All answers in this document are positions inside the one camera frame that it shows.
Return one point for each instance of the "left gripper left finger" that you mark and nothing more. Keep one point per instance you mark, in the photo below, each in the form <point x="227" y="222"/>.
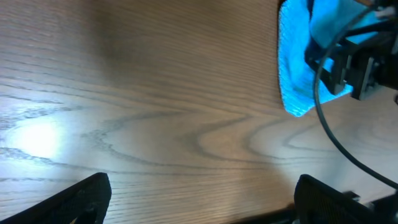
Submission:
<point x="84" y="202"/>

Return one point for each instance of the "blue microfiber cloth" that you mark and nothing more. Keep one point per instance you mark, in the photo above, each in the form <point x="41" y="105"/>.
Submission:
<point x="301" y="21"/>

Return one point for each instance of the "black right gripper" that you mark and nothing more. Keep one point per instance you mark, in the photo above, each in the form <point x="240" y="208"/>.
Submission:
<point x="365" y="58"/>

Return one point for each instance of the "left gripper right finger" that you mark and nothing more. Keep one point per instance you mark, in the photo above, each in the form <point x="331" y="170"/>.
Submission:
<point x="316" y="202"/>

